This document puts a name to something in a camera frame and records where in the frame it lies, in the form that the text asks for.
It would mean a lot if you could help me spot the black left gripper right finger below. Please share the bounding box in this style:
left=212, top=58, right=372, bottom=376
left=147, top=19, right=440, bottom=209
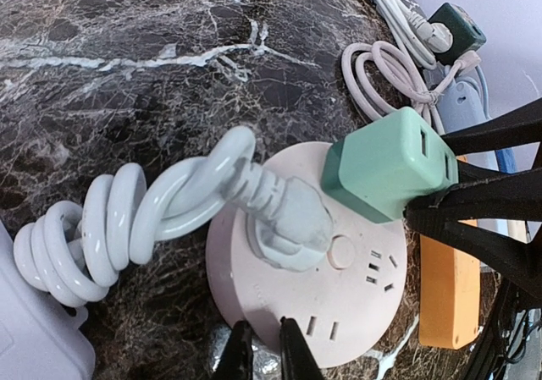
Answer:
left=279, top=317, right=324, bottom=380

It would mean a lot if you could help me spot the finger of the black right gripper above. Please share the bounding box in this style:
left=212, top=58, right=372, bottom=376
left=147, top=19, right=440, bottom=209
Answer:
left=442, top=98, right=541, bottom=160
left=404, top=169, right=541, bottom=300

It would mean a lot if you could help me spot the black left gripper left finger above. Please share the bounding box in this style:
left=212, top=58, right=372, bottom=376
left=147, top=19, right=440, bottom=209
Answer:
left=211, top=320, right=253, bottom=380

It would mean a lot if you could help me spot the pink round socket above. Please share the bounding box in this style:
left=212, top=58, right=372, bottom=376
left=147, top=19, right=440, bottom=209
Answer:
left=205, top=140, right=408, bottom=369

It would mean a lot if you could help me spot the mint green plug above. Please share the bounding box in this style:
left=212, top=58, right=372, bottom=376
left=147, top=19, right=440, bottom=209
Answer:
left=320, top=107, right=459, bottom=223

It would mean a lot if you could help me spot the white multi-socket power strip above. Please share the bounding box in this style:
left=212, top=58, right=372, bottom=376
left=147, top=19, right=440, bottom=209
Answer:
left=1, top=228, right=96, bottom=379

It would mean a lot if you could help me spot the white twisted power-strip cord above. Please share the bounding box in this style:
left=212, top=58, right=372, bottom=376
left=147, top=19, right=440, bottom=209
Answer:
left=12, top=124, right=334, bottom=309

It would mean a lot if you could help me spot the dark green cube socket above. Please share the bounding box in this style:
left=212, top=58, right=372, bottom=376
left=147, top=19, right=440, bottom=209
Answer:
left=429, top=3, right=487, bottom=65

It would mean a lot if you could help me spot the light blue power strip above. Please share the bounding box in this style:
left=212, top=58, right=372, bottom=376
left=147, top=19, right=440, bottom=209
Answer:
left=437, top=77, right=487, bottom=134

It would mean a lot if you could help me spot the orange power strip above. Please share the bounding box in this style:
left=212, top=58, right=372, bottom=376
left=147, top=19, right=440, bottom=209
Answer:
left=418, top=235, right=481, bottom=350

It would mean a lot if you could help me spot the white bundled power cable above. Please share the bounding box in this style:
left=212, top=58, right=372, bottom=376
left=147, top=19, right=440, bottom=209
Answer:
left=346, top=0, right=454, bottom=70

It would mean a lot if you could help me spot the white coiled pink-socket cable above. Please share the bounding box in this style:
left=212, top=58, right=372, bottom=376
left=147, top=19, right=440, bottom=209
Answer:
left=340, top=40, right=482, bottom=136

